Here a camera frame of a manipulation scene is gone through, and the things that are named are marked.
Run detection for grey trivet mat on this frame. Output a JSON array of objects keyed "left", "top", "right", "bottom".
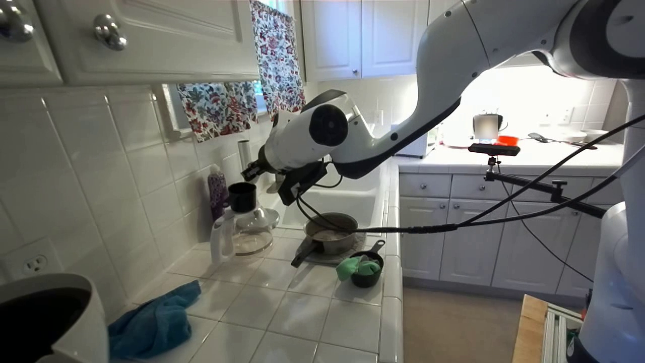
[{"left": 296, "top": 233, "right": 367, "bottom": 267}]

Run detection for grey metal saucepan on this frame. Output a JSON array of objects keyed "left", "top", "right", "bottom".
[{"left": 291, "top": 212, "right": 359, "bottom": 268}]

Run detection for green cloth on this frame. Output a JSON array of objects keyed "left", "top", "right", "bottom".
[{"left": 336, "top": 255, "right": 382, "bottom": 282}]

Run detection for white toaster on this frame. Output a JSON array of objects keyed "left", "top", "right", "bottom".
[{"left": 390, "top": 123, "right": 437, "bottom": 159}]

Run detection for camera on mount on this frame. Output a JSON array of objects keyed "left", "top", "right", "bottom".
[{"left": 467, "top": 143, "right": 608, "bottom": 219}]

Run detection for floral curtain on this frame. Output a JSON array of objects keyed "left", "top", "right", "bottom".
[{"left": 176, "top": 0, "right": 307, "bottom": 143}]

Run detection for white cabinet door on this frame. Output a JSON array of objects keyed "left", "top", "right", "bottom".
[{"left": 34, "top": 0, "right": 261, "bottom": 86}]

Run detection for white bowl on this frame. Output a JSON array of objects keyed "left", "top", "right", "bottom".
[{"left": 579, "top": 129, "right": 611, "bottom": 145}]

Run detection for purple soap bottle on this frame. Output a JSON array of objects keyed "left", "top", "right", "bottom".
[{"left": 207, "top": 163, "right": 229, "bottom": 223}]

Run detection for white bottle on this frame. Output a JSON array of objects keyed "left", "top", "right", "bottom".
[{"left": 237, "top": 139, "right": 253, "bottom": 172}]

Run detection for black cable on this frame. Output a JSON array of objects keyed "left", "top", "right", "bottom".
[{"left": 496, "top": 166, "right": 596, "bottom": 284}]

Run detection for white kettle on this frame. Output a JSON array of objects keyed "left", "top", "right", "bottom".
[{"left": 472, "top": 113, "right": 508, "bottom": 145}]

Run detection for blue towel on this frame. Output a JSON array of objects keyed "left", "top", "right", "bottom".
[{"left": 108, "top": 280, "right": 203, "bottom": 361}]

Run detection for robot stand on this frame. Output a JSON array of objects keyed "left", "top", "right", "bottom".
[{"left": 511, "top": 294, "right": 586, "bottom": 363}]

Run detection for white wall socket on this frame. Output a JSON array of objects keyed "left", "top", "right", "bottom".
[{"left": 0, "top": 237, "right": 65, "bottom": 281}]

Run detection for glass coffee carafe white handle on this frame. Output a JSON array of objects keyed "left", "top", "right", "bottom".
[{"left": 210, "top": 181, "right": 281, "bottom": 266}]

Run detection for white lower cabinets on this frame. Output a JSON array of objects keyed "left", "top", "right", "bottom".
[{"left": 398, "top": 172, "right": 626, "bottom": 299}]

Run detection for white coffee maker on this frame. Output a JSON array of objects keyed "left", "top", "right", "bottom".
[{"left": 0, "top": 273, "right": 110, "bottom": 363}]

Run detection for window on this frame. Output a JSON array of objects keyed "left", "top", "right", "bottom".
[{"left": 151, "top": 0, "right": 303, "bottom": 143}]

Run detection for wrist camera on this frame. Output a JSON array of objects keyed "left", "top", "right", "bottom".
[{"left": 277, "top": 161, "right": 329, "bottom": 206}]

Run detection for white upper corner cabinet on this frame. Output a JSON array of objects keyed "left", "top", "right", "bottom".
[{"left": 300, "top": 0, "right": 430, "bottom": 83}]

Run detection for white sink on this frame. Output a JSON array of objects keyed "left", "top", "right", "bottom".
[{"left": 279, "top": 162, "right": 392, "bottom": 235}]

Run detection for black measuring cup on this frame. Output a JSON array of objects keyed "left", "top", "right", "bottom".
[{"left": 349, "top": 239, "right": 386, "bottom": 289}]

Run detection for silver cabinet knob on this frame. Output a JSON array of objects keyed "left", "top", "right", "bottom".
[
  {"left": 0, "top": 0, "right": 35, "bottom": 43},
  {"left": 93, "top": 14, "right": 128, "bottom": 51}
]

